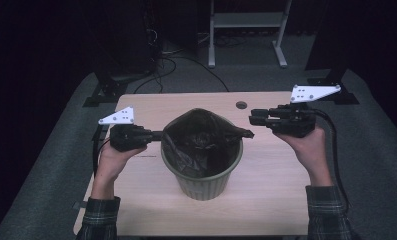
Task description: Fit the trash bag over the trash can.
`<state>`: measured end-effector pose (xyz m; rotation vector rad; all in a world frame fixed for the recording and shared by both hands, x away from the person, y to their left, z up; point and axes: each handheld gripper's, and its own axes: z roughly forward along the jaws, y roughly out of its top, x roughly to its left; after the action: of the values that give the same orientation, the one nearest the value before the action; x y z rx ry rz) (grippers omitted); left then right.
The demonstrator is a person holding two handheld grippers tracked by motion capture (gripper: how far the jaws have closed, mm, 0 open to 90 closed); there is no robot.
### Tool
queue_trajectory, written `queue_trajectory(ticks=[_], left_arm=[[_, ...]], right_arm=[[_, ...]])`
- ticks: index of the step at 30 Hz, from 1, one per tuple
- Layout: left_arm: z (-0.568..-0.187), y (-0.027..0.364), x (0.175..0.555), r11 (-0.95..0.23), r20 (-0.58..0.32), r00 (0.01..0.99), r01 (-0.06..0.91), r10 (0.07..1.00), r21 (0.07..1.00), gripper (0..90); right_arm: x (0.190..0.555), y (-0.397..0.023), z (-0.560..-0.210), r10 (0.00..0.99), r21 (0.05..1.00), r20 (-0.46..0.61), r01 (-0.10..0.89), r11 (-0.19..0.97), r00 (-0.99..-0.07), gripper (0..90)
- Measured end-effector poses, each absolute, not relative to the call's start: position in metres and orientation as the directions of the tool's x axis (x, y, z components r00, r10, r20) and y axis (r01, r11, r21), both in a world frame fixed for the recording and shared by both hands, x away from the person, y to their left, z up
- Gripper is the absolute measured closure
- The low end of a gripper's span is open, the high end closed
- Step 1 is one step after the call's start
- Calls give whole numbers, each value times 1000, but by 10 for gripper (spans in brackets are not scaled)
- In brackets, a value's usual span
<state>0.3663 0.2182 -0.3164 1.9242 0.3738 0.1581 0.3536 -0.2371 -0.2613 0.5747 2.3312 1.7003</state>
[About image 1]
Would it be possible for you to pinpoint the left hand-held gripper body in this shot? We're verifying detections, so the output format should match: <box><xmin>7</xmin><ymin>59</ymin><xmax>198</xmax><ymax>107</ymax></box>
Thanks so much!
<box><xmin>98</xmin><ymin>106</ymin><xmax>154</xmax><ymax>153</ymax></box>

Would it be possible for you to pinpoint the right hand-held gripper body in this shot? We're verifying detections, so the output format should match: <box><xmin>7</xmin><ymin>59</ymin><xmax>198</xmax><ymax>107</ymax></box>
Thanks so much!
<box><xmin>267</xmin><ymin>84</ymin><xmax>342</xmax><ymax>138</ymax></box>

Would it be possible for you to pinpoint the black plastic bag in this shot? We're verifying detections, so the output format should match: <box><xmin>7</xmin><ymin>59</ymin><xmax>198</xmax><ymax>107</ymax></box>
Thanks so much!
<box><xmin>161</xmin><ymin>108</ymin><xmax>255</xmax><ymax>179</ymax></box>

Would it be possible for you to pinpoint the green plastic bin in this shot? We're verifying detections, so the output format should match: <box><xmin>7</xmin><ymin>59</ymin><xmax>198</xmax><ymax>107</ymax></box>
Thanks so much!
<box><xmin>160</xmin><ymin>133</ymin><xmax>244</xmax><ymax>202</ymax></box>

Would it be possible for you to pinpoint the person's left hand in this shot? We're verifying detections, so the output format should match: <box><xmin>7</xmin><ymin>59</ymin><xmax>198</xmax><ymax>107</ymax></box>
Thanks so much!
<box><xmin>94</xmin><ymin>141</ymin><xmax>147</xmax><ymax>184</ymax></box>

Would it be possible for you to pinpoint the person's right hand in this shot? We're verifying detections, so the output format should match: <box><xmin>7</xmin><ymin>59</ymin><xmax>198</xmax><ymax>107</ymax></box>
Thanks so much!
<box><xmin>274</xmin><ymin>128</ymin><xmax>330</xmax><ymax>174</ymax></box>

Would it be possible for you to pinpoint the black stand base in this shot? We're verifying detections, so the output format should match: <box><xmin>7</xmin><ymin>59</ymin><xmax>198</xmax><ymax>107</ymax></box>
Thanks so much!
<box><xmin>82</xmin><ymin>63</ymin><xmax>129</xmax><ymax>108</ymax></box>
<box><xmin>306</xmin><ymin>68</ymin><xmax>360</xmax><ymax>106</ymax></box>

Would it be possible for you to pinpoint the white metal stand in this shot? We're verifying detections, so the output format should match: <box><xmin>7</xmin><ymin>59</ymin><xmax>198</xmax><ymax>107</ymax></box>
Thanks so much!
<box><xmin>208</xmin><ymin>0</ymin><xmax>293</xmax><ymax>69</ymax></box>

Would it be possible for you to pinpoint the dark equipment cabinet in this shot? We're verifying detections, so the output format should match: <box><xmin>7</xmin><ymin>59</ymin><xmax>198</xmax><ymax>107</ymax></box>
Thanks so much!
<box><xmin>95</xmin><ymin>0</ymin><xmax>160</xmax><ymax>78</ymax></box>

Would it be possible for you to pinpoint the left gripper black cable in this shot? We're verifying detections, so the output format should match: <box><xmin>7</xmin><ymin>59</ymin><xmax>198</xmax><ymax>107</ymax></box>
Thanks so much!
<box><xmin>92</xmin><ymin>133</ymin><xmax>112</xmax><ymax>178</ymax></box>

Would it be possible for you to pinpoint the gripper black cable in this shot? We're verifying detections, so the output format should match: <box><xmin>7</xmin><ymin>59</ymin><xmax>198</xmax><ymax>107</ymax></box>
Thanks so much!
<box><xmin>314</xmin><ymin>108</ymin><xmax>351</xmax><ymax>214</ymax></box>
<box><xmin>92</xmin><ymin>133</ymin><xmax>112</xmax><ymax>178</ymax></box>

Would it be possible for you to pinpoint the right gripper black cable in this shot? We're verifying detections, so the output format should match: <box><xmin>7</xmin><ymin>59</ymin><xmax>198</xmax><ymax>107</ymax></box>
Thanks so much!
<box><xmin>314</xmin><ymin>108</ymin><xmax>351</xmax><ymax>214</ymax></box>

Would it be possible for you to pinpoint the long black floor cable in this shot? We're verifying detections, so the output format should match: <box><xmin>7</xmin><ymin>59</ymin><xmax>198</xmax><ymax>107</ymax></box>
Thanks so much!
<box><xmin>165</xmin><ymin>54</ymin><xmax>230</xmax><ymax>93</ymax></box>

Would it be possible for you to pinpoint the coiled black cable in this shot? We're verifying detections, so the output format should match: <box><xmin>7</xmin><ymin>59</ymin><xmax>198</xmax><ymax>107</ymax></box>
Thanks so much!
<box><xmin>215</xmin><ymin>34</ymin><xmax>248</xmax><ymax>48</ymax></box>

